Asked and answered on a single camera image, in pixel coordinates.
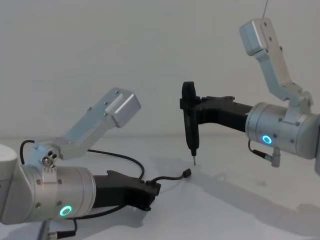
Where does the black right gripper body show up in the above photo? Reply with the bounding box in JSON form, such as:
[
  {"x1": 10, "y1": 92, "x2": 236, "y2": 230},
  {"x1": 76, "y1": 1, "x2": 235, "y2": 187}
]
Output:
[{"x1": 199, "y1": 95, "x2": 254, "y2": 134}]

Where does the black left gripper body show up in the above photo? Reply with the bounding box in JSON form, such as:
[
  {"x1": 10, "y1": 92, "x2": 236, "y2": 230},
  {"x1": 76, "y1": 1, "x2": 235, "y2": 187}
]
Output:
[{"x1": 93, "y1": 170, "x2": 151, "y2": 212}]

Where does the black cable with plug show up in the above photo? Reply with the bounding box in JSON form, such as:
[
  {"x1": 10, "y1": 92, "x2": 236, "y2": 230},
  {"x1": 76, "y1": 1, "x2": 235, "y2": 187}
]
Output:
[{"x1": 87, "y1": 149, "x2": 193, "y2": 188}]

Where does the black corded tool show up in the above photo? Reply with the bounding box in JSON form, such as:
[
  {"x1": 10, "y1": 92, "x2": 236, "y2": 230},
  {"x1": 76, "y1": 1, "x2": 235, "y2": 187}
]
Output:
[{"x1": 179, "y1": 80, "x2": 201, "y2": 166}]

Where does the white table cloth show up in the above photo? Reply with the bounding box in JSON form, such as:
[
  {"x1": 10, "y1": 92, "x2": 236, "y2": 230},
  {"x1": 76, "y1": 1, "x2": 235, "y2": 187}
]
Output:
[{"x1": 0, "y1": 135, "x2": 320, "y2": 240}]

